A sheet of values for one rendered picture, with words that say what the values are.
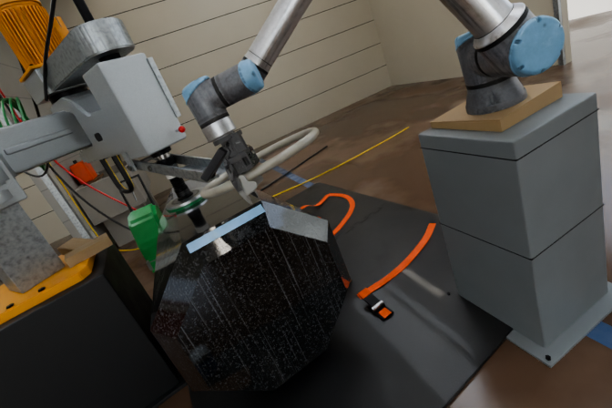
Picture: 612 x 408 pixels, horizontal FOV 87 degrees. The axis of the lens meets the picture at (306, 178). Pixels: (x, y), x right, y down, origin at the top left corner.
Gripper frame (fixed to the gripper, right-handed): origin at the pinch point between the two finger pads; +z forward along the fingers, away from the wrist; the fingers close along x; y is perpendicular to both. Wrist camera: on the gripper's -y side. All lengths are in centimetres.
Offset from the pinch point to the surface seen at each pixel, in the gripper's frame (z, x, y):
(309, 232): 30.3, 30.3, 1.1
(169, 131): -34, 52, -43
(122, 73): -63, 44, -43
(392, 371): 94, 16, 9
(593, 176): 49, 28, 103
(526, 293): 77, 16, 67
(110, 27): -80, 44, -37
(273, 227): 18.9, 21.0, -7.5
